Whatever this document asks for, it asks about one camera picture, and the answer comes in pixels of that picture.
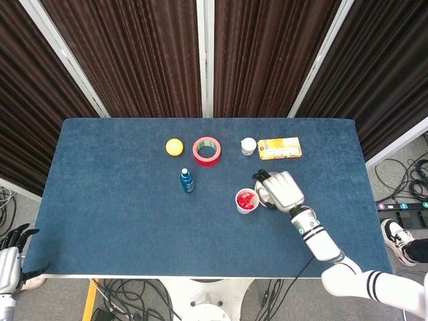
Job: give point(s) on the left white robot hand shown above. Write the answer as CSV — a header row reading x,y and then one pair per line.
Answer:
x,y
8,267

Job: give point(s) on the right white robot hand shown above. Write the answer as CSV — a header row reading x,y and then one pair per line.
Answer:
x,y
284,192

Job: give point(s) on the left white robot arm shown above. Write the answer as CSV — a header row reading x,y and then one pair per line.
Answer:
x,y
5,306

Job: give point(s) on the round metal plate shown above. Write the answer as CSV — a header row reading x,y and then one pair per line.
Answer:
x,y
261,194

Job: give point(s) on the white paper cup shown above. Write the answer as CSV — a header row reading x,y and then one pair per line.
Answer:
x,y
242,210

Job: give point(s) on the yellow snack box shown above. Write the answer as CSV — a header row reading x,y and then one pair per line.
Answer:
x,y
281,148

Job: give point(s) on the small white jar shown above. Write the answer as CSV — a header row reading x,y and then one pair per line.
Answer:
x,y
248,145

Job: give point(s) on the red tape roll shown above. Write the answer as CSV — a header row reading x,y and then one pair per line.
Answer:
x,y
207,162

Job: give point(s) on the blue spray bottle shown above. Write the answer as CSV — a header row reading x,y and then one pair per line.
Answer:
x,y
187,183

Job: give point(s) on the black power adapter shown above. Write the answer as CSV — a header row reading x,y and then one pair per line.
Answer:
x,y
100,314

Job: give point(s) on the yellow ball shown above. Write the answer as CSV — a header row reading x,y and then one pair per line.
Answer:
x,y
174,147

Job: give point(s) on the white black sneaker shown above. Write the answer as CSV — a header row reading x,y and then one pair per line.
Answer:
x,y
396,239

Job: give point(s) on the black foot pedal box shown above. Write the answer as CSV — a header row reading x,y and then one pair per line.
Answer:
x,y
406,217

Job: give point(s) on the blue fabric table cover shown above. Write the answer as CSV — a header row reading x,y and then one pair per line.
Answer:
x,y
133,217

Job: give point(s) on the brown pleated curtain panel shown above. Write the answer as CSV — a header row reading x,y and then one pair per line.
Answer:
x,y
384,83
26,117
267,57
133,57

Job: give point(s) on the black trouser leg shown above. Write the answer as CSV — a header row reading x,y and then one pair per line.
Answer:
x,y
418,250

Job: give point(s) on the white partition frame post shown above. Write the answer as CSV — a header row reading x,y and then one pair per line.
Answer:
x,y
16,189
205,57
398,142
319,60
63,55

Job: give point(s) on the white table pedestal base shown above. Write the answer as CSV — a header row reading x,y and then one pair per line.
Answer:
x,y
207,297

